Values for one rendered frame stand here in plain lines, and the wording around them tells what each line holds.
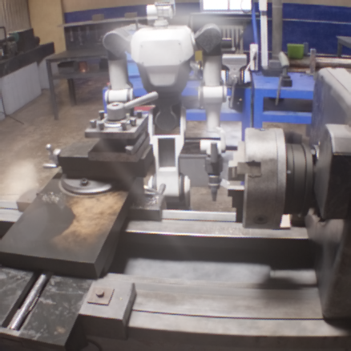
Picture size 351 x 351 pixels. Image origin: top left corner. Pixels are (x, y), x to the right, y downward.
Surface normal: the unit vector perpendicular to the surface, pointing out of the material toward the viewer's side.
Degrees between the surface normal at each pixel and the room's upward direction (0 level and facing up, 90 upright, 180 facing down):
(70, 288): 0
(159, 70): 90
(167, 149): 80
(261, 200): 86
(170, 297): 0
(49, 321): 0
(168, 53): 90
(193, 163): 90
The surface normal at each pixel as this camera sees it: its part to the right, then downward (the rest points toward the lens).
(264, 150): -0.12, -0.49
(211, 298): -0.05, -0.87
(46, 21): -0.15, 0.48
